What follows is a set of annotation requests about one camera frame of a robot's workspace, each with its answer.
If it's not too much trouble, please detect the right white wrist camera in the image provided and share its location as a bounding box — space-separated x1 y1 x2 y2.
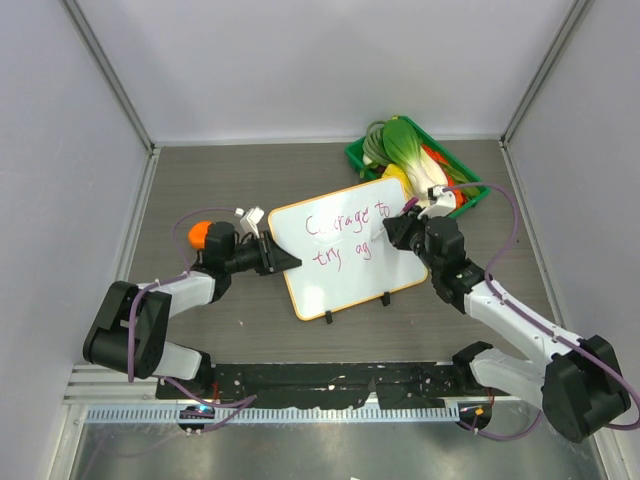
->
418 185 457 219

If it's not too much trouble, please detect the orange toy fruit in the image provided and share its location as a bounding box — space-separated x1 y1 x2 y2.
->
187 221 212 250

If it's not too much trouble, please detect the yellow toy vegetable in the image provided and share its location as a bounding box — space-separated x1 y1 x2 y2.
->
381 163 412 195

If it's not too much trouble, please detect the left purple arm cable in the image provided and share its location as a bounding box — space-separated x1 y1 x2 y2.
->
127 205 259 434

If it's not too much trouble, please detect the white marker pen body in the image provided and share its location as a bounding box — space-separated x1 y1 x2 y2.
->
370 228 385 241

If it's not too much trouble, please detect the green plastic basket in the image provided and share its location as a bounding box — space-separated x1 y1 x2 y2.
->
344 116 490 218

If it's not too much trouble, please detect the right aluminium frame post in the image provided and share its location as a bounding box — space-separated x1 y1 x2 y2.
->
500 0 594 148

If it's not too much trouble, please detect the left aluminium frame post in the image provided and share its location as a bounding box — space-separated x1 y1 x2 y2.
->
60 0 155 153

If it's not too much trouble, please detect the red orange toy pepper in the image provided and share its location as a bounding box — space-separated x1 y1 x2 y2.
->
422 144 480 208

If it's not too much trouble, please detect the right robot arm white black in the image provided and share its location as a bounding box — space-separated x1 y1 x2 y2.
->
383 209 639 443

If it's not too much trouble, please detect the grey green coiled toy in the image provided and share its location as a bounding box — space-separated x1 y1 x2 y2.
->
362 120 391 169

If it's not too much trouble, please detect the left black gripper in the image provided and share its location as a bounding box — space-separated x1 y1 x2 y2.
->
226 231 300 276

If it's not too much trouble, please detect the aluminium frame post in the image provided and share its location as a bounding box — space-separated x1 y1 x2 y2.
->
500 0 594 148
60 0 155 153

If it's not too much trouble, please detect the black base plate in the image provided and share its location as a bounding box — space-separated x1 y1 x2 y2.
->
181 362 490 410

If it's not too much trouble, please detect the slotted grey cable duct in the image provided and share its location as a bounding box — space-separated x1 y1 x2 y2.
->
85 403 459 425

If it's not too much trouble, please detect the toy bok choy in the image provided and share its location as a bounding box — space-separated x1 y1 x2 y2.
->
383 117 448 195

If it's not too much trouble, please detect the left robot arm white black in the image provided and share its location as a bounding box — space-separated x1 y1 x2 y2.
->
82 222 302 399

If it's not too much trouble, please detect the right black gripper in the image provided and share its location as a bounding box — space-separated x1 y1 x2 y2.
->
384 205 442 275

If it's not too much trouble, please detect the right black whiteboard foot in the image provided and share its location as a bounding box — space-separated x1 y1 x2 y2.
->
380 291 391 306

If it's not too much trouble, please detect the magenta marker cap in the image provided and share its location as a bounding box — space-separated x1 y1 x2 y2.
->
402 197 419 212

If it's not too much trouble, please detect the orange framed whiteboard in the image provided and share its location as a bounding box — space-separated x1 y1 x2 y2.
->
268 178 428 321

